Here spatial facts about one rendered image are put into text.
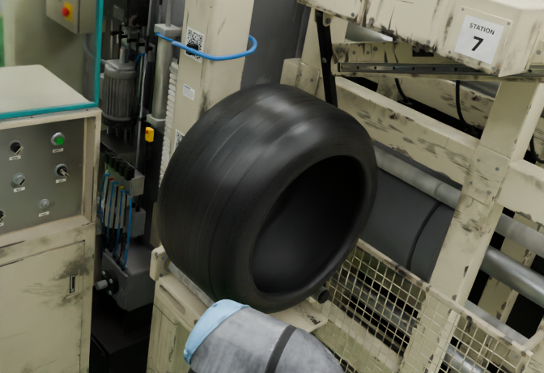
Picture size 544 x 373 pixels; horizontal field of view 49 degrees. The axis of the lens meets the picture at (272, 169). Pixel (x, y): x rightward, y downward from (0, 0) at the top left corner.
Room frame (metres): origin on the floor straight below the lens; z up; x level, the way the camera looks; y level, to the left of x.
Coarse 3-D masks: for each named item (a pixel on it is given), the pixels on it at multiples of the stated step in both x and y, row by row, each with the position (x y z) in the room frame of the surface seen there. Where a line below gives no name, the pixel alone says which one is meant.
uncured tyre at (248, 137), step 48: (240, 96) 1.34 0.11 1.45; (288, 96) 1.36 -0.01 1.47; (192, 144) 1.24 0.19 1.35; (240, 144) 1.19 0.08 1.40; (288, 144) 1.19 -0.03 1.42; (336, 144) 1.28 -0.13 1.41; (192, 192) 1.16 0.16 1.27; (240, 192) 1.12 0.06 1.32; (288, 192) 1.60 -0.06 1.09; (336, 192) 1.56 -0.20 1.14; (192, 240) 1.12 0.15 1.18; (240, 240) 1.09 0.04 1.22; (288, 240) 1.53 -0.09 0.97; (336, 240) 1.48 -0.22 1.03; (240, 288) 1.11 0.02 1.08; (288, 288) 1.36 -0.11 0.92
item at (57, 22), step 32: (0, 0) 1.36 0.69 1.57; (32, 0) 1.42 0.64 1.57; (64, 0) 1.47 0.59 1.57; (96, 0) 1.54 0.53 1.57; (0, 32) 1.36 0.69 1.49; (32, 32) 1.42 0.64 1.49; (64, 32) 1.48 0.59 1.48; (96, 32) 1.54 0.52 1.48; (0, 64) 1.36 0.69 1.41; (32, 64) 1.42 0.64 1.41; (64, 64) 1.48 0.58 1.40; (96, 64) 1.54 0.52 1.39; (0, 96) 1.36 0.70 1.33; (32, 96) 1.42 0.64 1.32; (64, 96) 1.48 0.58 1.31; (96, 96) 1.54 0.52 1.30
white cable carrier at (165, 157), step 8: (176, 64) 1.57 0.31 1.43; (176, 80) 1.56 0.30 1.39; (168, 96) 1.58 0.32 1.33; (168, 104) 1.58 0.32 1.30; (168, 112) 1.57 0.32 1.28; (168, 120) 1.57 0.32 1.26; (168, 128) 1.57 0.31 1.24; (168, 136) 1.56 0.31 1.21; (168, 144) 1.56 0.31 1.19; (168, 152) 1.56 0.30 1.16; (160, 176) 1.58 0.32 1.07
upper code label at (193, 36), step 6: (192, 30) 1.51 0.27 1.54; (186, 36) 1.52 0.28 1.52; (192, 36) 1.51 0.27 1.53; (198, 36) 1.49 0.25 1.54; (204, 36) 1.48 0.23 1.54; (186, 42) 1.52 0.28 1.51; (192, 42) 1.51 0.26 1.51; (198, 42) 1.49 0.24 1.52; (198, 48) 1.49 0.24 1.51; (186, 54) 1.52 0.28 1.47; (198, 60) 1.48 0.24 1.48
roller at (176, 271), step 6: (168, 264) 1.38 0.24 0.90; (174, 270) 1.36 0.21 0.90; (180, 270) 1.35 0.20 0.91; (180, 276) 1.34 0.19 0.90; (186, 282) 1.32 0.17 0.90; (192, 282) 1.31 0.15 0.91; (192, 288) 1.30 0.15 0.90; (198, 288) 1.29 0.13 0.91; (198, 294) 1.28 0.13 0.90; (204, 294) 1.27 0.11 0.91; (204, 300) 1.26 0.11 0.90; (210, 300) 1.25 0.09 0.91; (210, 306) 1.24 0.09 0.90
